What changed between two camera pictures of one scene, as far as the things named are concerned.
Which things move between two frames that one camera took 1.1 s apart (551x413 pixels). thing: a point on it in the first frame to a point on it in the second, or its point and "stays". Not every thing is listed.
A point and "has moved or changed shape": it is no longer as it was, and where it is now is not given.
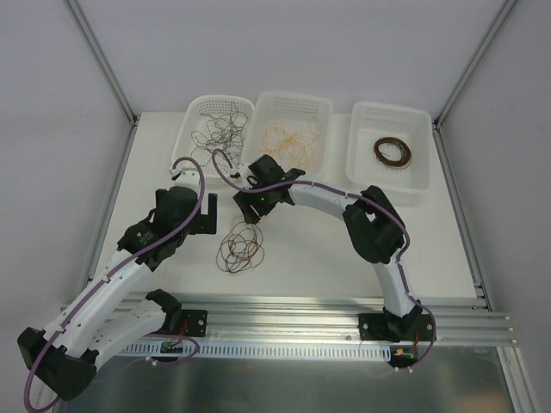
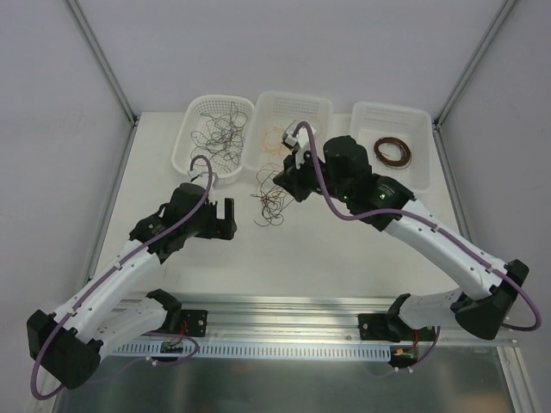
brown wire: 242,249 has moved or changed shape
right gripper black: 245,206 to 290,178
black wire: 225,132 stays
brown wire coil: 405,157 stays
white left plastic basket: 213,124 stays
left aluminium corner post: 105,63 stays
